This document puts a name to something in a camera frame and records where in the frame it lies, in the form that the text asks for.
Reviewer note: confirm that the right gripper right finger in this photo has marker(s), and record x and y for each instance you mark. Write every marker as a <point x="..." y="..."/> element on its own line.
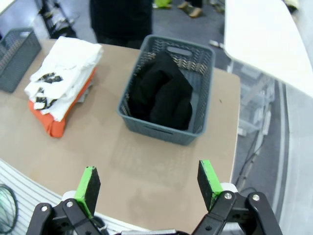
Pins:
<point x="207" y="181"/>

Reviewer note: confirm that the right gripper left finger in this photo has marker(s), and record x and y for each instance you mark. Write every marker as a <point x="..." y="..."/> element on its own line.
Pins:
<point x="86" y="191"/>

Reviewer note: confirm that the orange garment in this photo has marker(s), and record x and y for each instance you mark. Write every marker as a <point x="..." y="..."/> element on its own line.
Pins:
<point x="55" y="127"/>

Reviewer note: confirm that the black garment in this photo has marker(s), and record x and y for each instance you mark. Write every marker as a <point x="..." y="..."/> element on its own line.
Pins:
<point x="166" y="98"/>

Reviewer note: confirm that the light grey garment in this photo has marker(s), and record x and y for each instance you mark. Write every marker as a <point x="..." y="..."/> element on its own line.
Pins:
<point x="86" y="94"/>

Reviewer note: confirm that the white t-shirt black print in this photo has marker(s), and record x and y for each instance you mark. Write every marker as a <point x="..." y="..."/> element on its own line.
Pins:
<point x="71" y="58"/>

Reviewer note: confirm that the grey plastic lattice basket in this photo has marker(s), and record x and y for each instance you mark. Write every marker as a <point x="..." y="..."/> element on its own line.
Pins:
<point x="17" y="54"/>
<point x="156" y="133"/>

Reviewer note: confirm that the white table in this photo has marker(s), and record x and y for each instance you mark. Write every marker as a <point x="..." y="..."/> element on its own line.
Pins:
<point x="259" y="31"/>

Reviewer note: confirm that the person in black t-shirt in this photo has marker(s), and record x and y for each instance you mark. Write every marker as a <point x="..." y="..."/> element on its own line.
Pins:
<point x="122" y="22"/>

